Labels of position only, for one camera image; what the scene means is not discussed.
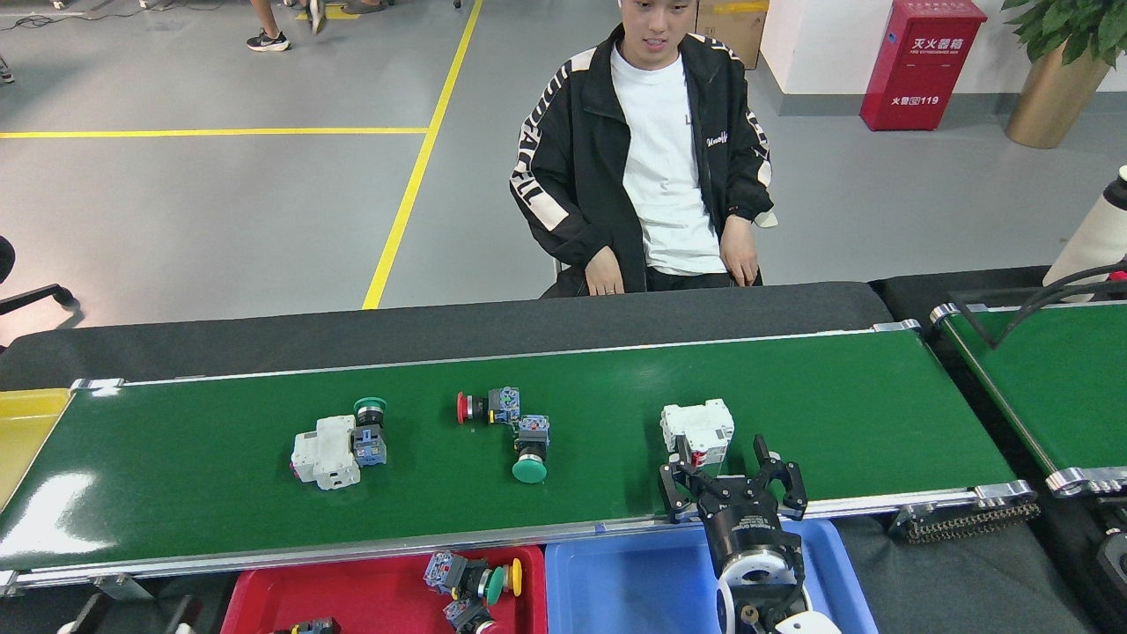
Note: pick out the yellow push button switch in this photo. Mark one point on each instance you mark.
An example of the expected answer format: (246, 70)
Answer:
(517, 577)

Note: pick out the dark conveyor motor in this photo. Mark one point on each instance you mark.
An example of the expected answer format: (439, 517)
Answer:
(1114, 559)

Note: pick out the potted plant gold pot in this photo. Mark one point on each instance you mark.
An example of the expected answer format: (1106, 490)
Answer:
(1052, 110)

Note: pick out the blue plastic tray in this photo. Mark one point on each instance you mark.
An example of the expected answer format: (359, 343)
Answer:
(634, 590)

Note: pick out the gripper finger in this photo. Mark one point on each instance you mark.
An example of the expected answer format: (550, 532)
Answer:
(182, 615)
(84, 616)

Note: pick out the red fire extinguisher cabinet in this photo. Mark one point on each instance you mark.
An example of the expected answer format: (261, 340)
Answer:
(920, 79)

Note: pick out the black office chair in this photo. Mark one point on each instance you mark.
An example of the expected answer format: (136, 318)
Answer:
(4, 260)

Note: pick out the person's right hand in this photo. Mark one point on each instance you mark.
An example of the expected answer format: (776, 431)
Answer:
(606, 273)

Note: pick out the white circuit breaker block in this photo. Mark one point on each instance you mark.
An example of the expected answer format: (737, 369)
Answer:
(700, 427)
(326, 453)

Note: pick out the long green conveyor belt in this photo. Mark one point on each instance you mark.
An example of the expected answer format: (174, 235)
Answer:
(836, 414)

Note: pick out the person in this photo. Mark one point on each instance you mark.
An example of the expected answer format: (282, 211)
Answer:
(660, 158)

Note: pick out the green push button switch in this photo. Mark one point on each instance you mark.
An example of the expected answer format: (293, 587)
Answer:
(370, 405)
(496, 586)
(529, 469)

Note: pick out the brown cardboard box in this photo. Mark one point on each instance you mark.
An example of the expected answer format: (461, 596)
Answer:
(735, 31)

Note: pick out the person's leg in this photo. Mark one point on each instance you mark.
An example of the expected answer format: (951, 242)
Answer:
(315, 16)
(268, 40)

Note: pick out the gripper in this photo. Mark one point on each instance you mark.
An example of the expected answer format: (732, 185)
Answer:
(744, 524)

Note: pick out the red plastic tray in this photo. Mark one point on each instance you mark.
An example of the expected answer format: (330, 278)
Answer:
(370, 599)

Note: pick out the person's foot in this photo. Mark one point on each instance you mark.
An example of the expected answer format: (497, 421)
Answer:
(363, 7)

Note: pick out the yellow plastic bin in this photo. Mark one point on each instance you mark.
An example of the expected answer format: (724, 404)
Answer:
(22, 440)

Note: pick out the person's left hand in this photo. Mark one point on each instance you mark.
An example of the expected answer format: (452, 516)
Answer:
(740, 251)

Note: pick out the green feeder conveyor belt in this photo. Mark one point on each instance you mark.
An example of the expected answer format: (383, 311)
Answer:
(1057, 387)

